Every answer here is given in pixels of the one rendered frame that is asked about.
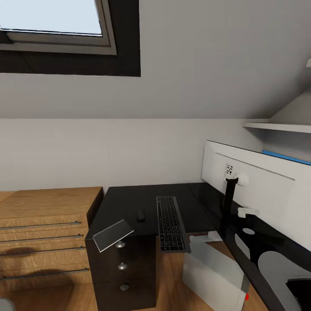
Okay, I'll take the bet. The swivel chair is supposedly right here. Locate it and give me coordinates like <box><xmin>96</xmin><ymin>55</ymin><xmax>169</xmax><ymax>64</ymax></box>
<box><xmin>0</xmin><ymin>297</ymin><xmax>16</xmax><ymax>311</ymax></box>

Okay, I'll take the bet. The mouse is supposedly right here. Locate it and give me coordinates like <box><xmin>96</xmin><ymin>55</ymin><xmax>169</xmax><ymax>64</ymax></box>
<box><xmin>136</xmin><ymin>211</ymin><xmax>145</xmax><ymax>221</ymax></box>

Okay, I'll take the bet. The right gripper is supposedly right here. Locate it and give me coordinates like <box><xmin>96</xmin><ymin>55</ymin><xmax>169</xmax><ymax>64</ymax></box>
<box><xmin>225</xmin><ymin>211</ymin><xmax>255</xmax><ymax>228</ymax></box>

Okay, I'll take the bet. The keyboard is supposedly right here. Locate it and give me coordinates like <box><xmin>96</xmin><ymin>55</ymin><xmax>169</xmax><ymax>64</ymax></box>
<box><xmin>156</xmin><ymin>197</ymin><xmax>192</xmax><ymax>254</ymax></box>

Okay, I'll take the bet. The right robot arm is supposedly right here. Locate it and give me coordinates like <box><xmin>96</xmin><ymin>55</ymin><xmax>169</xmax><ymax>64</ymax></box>
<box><xmin>225</xmin><ymin>207</ymin><xmax>311</xmax><ymax>311</ymax></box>

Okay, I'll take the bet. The monitor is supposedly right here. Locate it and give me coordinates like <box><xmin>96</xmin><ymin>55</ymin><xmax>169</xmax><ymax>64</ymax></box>
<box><xmin>201</xmin><ymin>140</ymin><xmax>311</xmax><ymax>251</ymax></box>

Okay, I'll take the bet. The notebook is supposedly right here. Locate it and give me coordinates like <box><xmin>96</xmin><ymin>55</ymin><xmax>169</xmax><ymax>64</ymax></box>
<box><xmin>93</xmin><ymin>220</ymin><xmax>134</xmax><ymax>252</ymax></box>

